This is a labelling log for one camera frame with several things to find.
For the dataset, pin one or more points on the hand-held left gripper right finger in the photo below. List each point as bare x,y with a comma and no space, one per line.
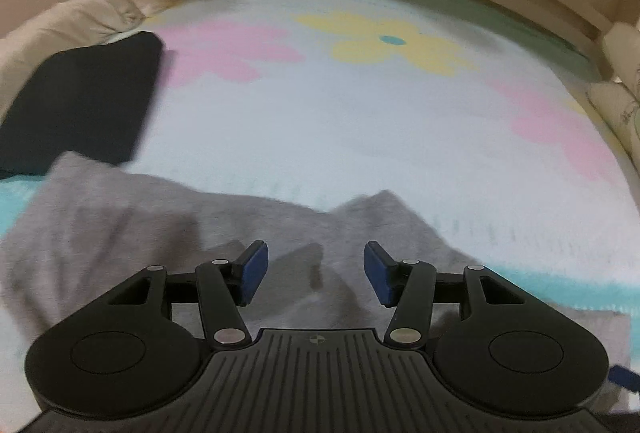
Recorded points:
379,270

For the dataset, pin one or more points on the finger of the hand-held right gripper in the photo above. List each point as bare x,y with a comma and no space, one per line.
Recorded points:
624,375

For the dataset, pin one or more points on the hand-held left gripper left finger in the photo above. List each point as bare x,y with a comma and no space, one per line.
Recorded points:
254,269

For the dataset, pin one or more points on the grey pants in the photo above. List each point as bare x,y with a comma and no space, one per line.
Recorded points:
120,233

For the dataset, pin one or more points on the flower print blanket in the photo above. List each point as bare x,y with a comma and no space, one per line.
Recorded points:
390,138

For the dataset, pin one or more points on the black folded cloth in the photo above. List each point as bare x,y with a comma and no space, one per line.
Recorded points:
80,108

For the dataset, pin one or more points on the white plain pillow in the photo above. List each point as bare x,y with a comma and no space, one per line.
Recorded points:
90,13

